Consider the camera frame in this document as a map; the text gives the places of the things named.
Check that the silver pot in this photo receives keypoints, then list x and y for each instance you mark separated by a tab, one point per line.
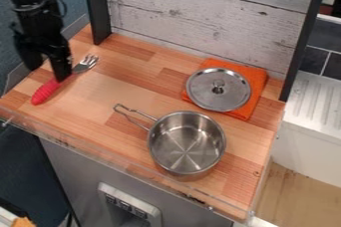
186	144

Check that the white cabinet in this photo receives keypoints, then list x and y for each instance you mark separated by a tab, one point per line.
313	121

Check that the orange cloth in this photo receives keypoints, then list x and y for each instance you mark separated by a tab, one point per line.
257	81

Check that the silver lid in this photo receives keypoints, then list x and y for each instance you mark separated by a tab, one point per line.
218	89

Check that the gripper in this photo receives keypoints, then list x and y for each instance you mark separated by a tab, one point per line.
41	28

